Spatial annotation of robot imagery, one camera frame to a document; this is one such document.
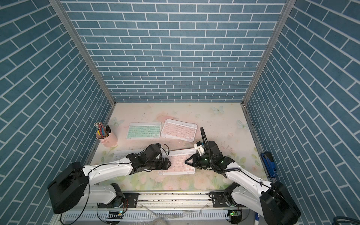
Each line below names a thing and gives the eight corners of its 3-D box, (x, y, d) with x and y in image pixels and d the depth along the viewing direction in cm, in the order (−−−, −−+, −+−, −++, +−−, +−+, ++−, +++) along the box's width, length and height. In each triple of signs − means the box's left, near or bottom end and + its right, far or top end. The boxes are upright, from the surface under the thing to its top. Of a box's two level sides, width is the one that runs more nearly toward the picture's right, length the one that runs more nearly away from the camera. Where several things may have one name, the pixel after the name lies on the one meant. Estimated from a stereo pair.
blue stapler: (269, 177, 85) (271, 175, 82) (260, 154, 95) (263, 152, 92) (277, 177, 85) (280, 175, 82) (268, 154, 95) (270, 152, 92)
